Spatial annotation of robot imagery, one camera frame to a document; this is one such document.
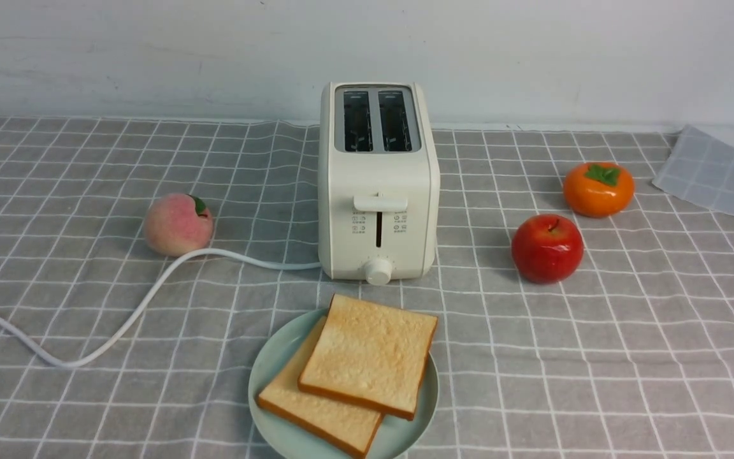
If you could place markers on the toasted bread slice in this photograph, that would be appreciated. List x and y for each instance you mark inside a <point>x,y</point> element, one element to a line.
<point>346,430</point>
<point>370,355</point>

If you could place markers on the white two-slot toaster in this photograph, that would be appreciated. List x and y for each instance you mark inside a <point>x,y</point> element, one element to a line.
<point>378,182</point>

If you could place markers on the red apple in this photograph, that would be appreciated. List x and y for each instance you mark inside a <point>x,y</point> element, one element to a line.
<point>547,248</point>

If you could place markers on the pink peach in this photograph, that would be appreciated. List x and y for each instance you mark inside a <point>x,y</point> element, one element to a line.
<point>177,224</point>

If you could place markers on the light green round plate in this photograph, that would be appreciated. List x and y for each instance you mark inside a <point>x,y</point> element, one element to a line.
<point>394,436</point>

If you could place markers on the orange persimmon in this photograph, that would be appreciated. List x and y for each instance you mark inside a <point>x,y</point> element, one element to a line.
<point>598,189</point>

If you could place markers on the grey checked tablecloth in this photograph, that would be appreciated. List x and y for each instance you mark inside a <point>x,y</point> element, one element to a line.
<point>632,356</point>

